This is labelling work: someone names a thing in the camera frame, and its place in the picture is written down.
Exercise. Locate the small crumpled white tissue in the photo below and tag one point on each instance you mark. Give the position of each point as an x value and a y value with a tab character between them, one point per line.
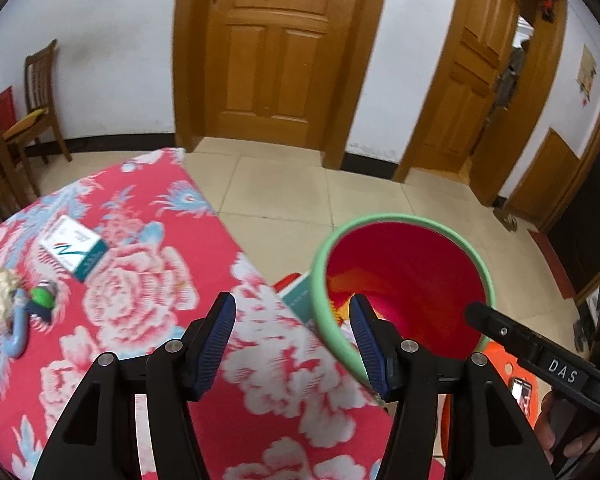
2	297

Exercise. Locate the shoes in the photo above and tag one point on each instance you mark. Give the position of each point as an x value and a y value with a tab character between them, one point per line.
506	220

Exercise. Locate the paper wall notice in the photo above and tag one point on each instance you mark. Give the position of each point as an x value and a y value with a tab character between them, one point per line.
587	70

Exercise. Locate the wooden chair with yellow cushion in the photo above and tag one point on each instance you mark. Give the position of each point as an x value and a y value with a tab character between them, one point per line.
40	75

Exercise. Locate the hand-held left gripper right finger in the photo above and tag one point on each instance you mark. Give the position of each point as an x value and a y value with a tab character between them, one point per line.
372	355

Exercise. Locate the closed wooden door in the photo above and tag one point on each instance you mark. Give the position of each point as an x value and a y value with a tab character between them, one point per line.
275	45

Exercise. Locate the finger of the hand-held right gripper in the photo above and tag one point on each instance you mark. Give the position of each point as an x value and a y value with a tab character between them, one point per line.
500	330

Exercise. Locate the grey garment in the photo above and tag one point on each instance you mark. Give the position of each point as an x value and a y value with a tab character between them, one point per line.
512	75

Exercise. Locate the low wooden door panel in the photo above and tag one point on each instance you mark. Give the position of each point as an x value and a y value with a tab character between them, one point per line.
550	175

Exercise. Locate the white and teal box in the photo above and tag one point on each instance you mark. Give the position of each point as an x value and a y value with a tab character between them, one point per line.
70	245

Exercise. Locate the teal book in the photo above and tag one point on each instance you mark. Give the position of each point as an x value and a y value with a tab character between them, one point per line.
302	300

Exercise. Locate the red floor mat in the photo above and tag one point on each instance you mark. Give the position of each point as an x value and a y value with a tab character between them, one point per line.
550	262

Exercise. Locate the person's right hand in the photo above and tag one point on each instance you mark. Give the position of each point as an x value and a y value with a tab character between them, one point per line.
545	425

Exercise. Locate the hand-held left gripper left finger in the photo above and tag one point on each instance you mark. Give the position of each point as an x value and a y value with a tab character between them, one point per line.
210	350

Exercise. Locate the orange plastic stool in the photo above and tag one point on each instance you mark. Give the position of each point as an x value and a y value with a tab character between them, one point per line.
502	365

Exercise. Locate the red door ornament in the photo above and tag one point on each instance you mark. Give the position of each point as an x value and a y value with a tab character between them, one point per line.
547	10

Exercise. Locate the red board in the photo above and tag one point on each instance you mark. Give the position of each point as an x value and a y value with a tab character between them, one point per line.
5	105

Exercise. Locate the red bin with green rim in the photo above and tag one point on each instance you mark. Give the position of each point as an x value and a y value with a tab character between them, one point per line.
410	260

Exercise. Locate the small green capped object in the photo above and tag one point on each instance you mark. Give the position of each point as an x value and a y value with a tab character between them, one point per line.
42	297

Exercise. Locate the red floral tablecloth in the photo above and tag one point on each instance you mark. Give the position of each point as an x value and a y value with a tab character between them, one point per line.
145	280

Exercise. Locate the open wooden door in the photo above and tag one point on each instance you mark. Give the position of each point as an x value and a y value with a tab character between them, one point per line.
472	70

